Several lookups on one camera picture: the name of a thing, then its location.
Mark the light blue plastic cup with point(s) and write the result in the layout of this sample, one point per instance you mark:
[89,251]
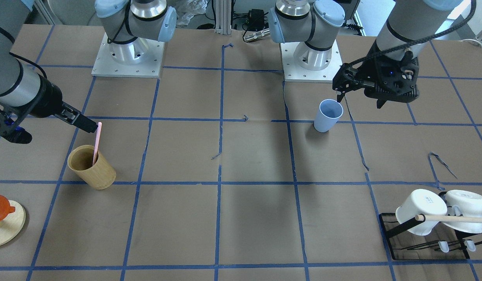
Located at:
[328,113]

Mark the wooden mug tree stand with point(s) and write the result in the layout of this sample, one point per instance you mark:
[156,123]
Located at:
[13,223]

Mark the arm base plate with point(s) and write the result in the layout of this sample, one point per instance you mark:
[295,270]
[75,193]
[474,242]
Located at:
[139,59]
[311,58]

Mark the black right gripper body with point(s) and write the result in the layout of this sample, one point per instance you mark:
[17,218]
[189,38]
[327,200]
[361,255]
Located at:
[48,100]

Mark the bamboo cylinder holder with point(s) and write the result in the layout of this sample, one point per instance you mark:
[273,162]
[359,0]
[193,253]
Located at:
[99,174]

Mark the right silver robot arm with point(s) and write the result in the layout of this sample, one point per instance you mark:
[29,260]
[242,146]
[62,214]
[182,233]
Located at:
[24,92]

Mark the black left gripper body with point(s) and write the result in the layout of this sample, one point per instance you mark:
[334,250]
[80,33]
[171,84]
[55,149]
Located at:
[376,68]

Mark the white mug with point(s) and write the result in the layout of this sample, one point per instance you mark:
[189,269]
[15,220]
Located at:
[420,202]
[467,204]

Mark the white mug far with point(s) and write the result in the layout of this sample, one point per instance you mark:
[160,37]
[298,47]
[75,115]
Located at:
[467,204]

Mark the white mug near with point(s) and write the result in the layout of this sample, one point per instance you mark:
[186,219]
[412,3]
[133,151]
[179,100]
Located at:
[420,202]

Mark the pink chopstick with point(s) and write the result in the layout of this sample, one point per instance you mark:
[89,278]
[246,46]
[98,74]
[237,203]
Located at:
[97,142]

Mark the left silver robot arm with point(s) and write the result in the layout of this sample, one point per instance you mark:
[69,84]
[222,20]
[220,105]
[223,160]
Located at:
[409,26]

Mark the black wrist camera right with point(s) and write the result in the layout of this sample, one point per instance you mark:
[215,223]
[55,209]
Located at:
[10,129]

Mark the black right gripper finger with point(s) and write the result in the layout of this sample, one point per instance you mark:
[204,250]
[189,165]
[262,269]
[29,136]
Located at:
[82,122]

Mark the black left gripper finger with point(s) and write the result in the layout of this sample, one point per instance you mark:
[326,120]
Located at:
[340,96]

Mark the black wire mug rack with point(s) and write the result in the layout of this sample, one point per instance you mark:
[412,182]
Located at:
[442,243]

